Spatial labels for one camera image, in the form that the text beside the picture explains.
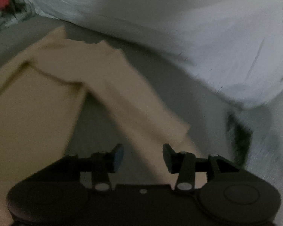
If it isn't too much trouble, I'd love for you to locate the beige long-sleeve shirt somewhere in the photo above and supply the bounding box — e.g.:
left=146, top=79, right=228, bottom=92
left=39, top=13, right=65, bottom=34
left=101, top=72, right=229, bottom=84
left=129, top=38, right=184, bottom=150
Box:
left=0, top=27, right=201, bottom=225

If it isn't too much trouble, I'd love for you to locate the grey checkered cloth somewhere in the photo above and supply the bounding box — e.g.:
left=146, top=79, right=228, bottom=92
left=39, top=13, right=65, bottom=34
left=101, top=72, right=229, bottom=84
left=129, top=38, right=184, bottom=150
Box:
left=226, top=108, right=283, bottom=193

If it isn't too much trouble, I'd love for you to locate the white carrot-print storage bag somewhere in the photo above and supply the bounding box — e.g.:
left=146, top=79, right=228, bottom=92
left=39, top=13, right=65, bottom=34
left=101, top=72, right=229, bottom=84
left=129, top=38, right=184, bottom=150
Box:
left=32, top=0, right=283, bottom=109

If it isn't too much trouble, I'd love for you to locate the red and grey garment pile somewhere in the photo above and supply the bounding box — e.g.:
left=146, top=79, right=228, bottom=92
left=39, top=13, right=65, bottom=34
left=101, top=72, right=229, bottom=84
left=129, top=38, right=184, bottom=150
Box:
left=0, top=0, right=36, bottom=31

